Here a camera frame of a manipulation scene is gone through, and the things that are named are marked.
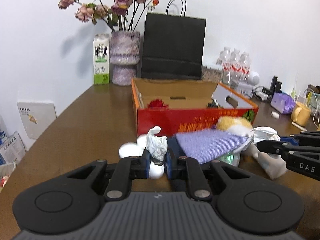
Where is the white tissue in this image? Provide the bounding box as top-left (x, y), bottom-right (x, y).
top-left (146, 126), bottom-right (168, 162)

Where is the white plastic bag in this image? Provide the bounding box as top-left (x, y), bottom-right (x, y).
top-left (228, 125), bottom-right (280, 154)

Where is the white sock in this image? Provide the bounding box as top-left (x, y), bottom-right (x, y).
top-left (244, 144), bottom-right (287, 180)

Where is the navy blue zip case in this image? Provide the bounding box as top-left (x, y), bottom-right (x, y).
top-left (165, 136), bottom-right (186, 192)

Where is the yellow mug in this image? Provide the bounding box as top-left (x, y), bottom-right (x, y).
top-left (291, 102), bottom-right (311, 127)

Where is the purple knitted cloth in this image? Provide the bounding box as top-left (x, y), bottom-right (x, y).
top-left (175, 129), bottom-right (253, 164)

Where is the small white oval case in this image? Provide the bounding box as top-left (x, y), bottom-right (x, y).
top-left (271, 111), bottom-right (280, 119)

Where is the white yellow plush sheep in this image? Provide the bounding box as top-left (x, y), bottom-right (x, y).
top-left (216, 116), bottom-right (253, 137)

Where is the purple tissue pack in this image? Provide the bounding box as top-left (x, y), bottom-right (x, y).
top-left (271, 93), bottom-right (295, 114)

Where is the white power adapter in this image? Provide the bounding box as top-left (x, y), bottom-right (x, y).
top-left (253, 91), bottom-right (268, 101)

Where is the black stand device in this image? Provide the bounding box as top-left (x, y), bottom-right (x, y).
top-left (270, 76), bottom-right (282, 94)

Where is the white tin box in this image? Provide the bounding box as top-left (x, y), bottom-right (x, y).
top-left (234, 82), bottom-right (254, 99)

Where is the orange cardboard pumpkin box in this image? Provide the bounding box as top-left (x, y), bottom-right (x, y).
top-left (131, 78), bottom-right (259, 137)

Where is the red artificial rose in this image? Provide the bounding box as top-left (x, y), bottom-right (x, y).
top-left (148, 99), bottom-right (169, 108)

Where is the white round speaker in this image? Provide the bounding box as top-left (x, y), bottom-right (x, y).
top-left (247, 71), bottom-right (260, 86)

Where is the clear glass cup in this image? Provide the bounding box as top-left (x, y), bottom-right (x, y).
top-left (222, 70), bottom-right (238, 87)

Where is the right pink-label water bottle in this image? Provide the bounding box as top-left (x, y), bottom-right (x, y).
top-left (240, 51), bottom-right (251, 81)

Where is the pink-label water bottle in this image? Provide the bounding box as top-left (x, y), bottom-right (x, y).
top-left (230, 49), bottom-right (241, 80)
top-left (240, 51), bottom-right (251, 81)
top-left (216, 46), bottom-right (231, 76)

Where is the middle pink-label water bottle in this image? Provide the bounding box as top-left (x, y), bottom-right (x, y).
top-left (230, 49), bottom-right (241, 80)

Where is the clear jar of seeds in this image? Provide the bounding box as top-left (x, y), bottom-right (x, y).
top-left (202, 65), bottom-right (223, 82)

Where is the left pink-label water bottle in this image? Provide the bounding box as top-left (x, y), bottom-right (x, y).
top-left (216, 46), bottom-right (231, 76)

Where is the purple ceramic vase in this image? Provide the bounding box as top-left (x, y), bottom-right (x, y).
top-left (110, 31), bottom-right (140, 86)

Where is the stack of papers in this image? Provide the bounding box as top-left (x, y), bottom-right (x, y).
top-left (1, 131), bottom-right (26, 165)

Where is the black paper shopping bag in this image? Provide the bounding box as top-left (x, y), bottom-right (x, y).
top-left (141, 0), bottom-right (206, 80)

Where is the white green milk carton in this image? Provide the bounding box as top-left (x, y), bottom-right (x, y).
top-left (93, 34), bottom-right (110, 85)

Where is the dried pink rose bouquet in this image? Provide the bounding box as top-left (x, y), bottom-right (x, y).
top-left (58, 0), bottom-right (160, 33)

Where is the white booklet against wall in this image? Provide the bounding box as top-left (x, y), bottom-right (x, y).
top-left (17, 102), bottom-right (57, 140)

